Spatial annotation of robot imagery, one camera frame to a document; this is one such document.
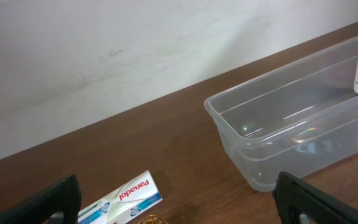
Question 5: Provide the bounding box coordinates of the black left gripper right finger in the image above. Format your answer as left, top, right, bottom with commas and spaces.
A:
273, 172, 358, 224

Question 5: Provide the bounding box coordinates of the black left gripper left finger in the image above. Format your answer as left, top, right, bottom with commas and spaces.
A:
0, 174, 81, 224

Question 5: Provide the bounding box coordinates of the gold lid balm jar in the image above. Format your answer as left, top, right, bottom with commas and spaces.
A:
138, 215, 168, 224

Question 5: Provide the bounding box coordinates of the clear plastic container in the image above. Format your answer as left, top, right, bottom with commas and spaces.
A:
204, 36, 358, 192

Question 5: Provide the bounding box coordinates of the white blue Panadol box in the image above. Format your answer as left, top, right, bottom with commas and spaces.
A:
78, 171, 162, 224

